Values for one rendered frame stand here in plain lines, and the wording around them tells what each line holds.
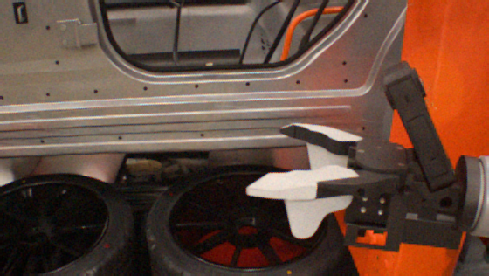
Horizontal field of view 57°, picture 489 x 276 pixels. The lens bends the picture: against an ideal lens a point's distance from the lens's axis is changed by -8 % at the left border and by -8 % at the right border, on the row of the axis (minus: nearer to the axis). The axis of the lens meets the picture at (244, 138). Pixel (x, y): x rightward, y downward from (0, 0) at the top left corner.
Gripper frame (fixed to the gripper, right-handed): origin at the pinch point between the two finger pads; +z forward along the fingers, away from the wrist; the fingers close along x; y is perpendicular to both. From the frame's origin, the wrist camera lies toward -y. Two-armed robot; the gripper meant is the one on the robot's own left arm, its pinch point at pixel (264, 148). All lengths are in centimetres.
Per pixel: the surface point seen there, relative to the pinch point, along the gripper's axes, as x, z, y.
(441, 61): 43.1, -22.1, -2.4
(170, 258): 66, 39, 65
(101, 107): 72, 61, 23
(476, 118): 48, -31, 8
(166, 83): 80, 44, 17
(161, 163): 195, 98, 97
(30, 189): 84, 103, 62
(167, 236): 75, 44, 63
